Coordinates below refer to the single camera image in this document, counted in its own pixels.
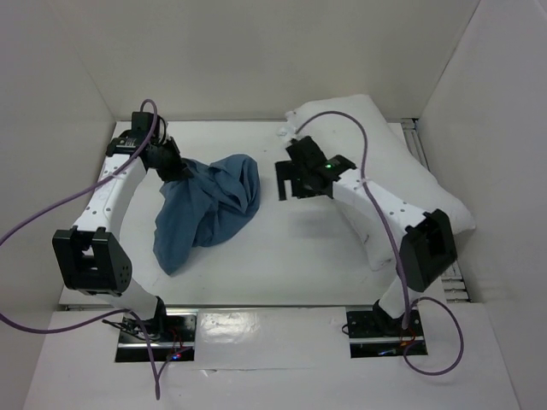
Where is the blue pillowcase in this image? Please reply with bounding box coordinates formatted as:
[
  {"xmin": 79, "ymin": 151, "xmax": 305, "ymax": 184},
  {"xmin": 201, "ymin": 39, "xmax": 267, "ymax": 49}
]
[{"xmin": 153, "ymin": 154, "xmax": 261, "ymax": 275}]

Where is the white pillow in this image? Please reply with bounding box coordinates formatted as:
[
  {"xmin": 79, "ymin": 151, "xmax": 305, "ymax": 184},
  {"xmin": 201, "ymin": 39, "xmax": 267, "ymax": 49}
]
[{"xmin": 292, "ymin": 94, "xmax": 476, "ymax": 272}]

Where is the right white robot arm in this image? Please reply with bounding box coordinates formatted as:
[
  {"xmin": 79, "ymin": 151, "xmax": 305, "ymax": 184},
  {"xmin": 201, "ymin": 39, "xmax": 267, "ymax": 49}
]
[{"xmin": 275, "ymin": 136, "xmax": 457, "ymax": 335}]

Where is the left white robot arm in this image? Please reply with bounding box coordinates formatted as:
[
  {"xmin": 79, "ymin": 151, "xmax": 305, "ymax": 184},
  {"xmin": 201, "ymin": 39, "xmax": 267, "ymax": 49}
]
[{"xmin": 52, "ymin": 130, "xmax": 191, "ymax": 341}]

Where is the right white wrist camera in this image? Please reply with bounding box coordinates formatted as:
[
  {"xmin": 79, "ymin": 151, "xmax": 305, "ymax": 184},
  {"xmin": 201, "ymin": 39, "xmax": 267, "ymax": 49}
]
[{"xmin": 276, "ymin": 109, "xmax": 304, "ymax": 148}]

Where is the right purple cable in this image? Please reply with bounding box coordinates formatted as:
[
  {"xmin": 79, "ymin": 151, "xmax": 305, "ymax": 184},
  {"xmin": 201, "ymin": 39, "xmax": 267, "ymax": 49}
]
[{"xmin": 294, "ymin": 110, "xmax": 465, "ymax": 377}]

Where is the purple cable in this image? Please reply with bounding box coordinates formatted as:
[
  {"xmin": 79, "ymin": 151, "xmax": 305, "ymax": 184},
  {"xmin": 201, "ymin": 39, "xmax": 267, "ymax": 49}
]
[
  {"xmin": 294, "ymin": 110, "xmax": 465, "ymax": 377},
  {"xmin": 0, "ymin": 98, "xmax": 193, "ymax": 401}
]

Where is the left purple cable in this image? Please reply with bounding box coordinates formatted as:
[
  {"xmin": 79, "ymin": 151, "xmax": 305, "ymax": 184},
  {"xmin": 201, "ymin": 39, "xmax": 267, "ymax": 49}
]
[{"xmin": 0, "ymin": 98, "xmax": 193, "ymax": 401}]

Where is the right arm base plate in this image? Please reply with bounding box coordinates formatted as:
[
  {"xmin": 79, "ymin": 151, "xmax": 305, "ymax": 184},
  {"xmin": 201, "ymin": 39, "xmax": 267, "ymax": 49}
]
[{"xmin": 341, "ymin": 308, "xmax": 428, "ymax": 359}]

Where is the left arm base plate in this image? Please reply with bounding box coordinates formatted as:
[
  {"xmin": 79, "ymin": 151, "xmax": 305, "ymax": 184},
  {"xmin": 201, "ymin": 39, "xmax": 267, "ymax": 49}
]
[{"xmin": 102, "ymin": 312, "xmax": 197, "ymax": 363}]

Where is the aluminium rail frame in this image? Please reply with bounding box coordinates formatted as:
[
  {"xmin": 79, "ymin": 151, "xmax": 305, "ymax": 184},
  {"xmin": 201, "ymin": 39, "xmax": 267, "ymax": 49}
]
[{"xmin": 401, "ymin": 117, "xmax": 471, "ymax": 303}]

